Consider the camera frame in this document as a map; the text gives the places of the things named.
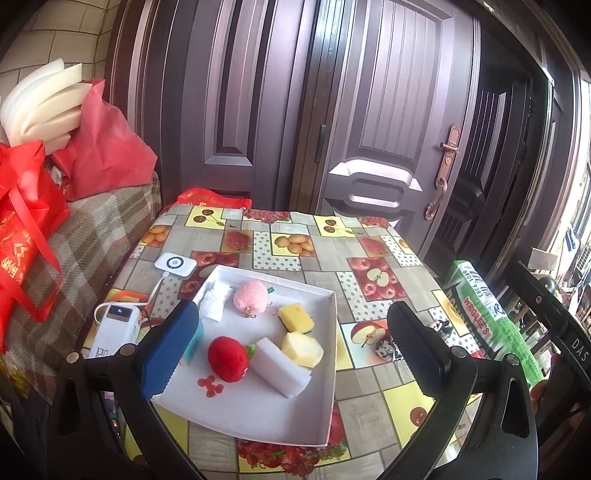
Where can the yellow and green sponge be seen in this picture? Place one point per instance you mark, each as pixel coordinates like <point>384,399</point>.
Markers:
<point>295,316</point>

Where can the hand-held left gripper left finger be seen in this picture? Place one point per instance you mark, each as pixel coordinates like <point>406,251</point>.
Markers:
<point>168,350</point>

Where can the black door latch plate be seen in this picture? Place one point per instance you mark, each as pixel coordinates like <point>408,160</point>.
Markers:
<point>319,143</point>

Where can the red plastic bag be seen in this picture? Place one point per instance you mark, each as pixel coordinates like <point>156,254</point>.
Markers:
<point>106,138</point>

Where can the green wrapped package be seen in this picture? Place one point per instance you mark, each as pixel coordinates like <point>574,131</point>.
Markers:
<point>480,314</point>

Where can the white cloth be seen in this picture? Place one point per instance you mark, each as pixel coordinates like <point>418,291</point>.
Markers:
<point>214,302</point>

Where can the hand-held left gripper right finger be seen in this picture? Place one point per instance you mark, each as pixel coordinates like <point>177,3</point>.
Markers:
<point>418,355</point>

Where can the pale yellow foam block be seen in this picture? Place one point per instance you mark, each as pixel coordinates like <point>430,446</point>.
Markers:
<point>302,348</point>

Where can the stack of white foam sheets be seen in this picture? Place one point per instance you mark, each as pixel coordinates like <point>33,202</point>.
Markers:
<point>37,106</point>

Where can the red fabric gift bag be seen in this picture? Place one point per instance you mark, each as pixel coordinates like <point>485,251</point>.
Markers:
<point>23,221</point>

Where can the red printed bag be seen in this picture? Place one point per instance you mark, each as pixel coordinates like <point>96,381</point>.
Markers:
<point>207,198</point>

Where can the orange flat packet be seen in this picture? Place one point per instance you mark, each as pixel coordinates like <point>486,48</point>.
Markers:
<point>124,295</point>

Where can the white cardboard tray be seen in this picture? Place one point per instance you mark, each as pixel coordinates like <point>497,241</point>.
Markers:
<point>258,406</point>

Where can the fruit print tablecloth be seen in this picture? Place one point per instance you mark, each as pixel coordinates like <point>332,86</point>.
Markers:
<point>369,277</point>

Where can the pink plush ball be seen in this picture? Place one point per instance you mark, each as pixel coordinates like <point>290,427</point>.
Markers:
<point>249,297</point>

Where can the plaid covered sofa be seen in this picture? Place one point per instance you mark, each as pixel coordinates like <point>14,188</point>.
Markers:
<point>92,230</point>

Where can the white foam sponge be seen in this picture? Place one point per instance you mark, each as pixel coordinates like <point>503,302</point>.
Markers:
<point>281,369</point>

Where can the white power bank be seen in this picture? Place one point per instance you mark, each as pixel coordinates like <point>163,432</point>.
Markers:
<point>113,327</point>

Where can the red plush strawberry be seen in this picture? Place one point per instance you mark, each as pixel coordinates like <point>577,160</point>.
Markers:
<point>226,357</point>

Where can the purple metal door leaf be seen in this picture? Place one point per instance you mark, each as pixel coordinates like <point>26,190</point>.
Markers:
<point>207,92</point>
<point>392,92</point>

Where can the teal sponge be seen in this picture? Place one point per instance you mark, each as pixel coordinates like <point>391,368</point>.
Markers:
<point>196,344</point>

